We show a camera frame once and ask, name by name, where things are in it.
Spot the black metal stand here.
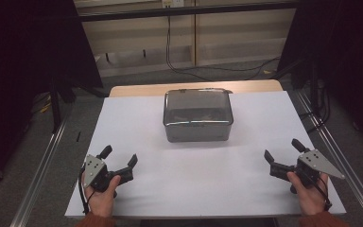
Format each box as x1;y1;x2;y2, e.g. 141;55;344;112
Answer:
272;58;332;133
48;77;63;134

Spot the aluminium rail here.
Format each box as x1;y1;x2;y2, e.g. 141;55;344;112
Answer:
295;90;363;227
9;105;74;227

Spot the person's right hand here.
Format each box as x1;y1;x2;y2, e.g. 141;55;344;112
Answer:
285;171;329;217

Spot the wooden table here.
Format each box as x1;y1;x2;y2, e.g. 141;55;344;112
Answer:
108;79;285;98

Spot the long black floor cable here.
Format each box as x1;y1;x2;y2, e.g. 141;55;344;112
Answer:
164;14;214;82
169;56;282;73

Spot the grey metal box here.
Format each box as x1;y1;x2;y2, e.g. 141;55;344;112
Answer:
164;120;233;144

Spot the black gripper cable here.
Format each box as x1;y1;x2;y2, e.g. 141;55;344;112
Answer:
78;166;95;216
306;171;333;212

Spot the wooden post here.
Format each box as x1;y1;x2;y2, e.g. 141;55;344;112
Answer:
190;0;200;67

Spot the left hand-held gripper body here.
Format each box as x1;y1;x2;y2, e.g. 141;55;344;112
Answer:
83;153;121;194

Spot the black horizontal bar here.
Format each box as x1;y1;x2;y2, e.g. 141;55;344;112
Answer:
78;1;299;23

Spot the person's left hand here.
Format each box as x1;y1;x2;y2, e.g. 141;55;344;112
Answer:
81;174;122;218

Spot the white wall socket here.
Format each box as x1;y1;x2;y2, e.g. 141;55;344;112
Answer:
162;0;185;9

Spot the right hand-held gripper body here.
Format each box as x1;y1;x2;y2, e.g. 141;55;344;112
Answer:
290;148;346;194

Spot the smoky transparent plastic lid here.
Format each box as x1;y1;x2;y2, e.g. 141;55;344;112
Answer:
163;87;234;128

